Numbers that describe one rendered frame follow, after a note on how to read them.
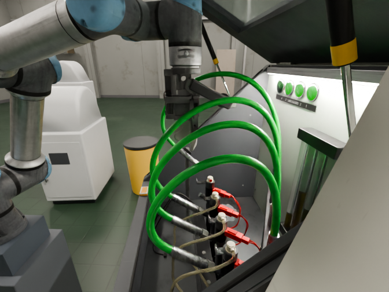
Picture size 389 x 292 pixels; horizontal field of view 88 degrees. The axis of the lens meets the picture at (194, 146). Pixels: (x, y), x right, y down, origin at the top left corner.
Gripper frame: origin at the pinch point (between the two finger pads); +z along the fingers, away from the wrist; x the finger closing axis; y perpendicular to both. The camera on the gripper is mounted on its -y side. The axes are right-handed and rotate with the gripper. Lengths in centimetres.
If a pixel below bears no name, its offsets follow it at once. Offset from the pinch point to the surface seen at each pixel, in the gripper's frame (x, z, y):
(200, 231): 16.4, 14.2, 0.0
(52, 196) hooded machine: -142, 112, 142
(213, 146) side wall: -31.2, 13.1, -11.1
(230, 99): 8.5, -13.8, -7.0
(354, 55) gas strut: 32.6, -21.4, -11.5
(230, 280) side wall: 32.2, 7.6, -2.3
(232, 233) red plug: 18.1, 13.7, -6.8
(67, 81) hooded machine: -492, 19, 271
